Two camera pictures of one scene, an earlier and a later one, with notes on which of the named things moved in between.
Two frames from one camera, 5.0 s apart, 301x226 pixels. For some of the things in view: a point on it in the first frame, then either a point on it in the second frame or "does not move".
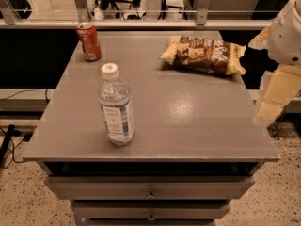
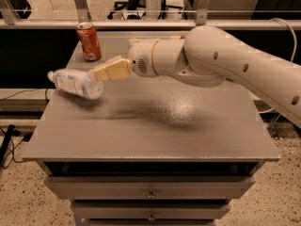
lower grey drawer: [150, 209] does not move
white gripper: [286, 37] → [141, 57]
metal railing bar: [136, 23] does not move
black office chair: [108, 1] → [135, 3]
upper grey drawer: [150, 187] does not move
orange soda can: [90, 41] does not move
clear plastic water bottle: [114, 95] → [77, 82]
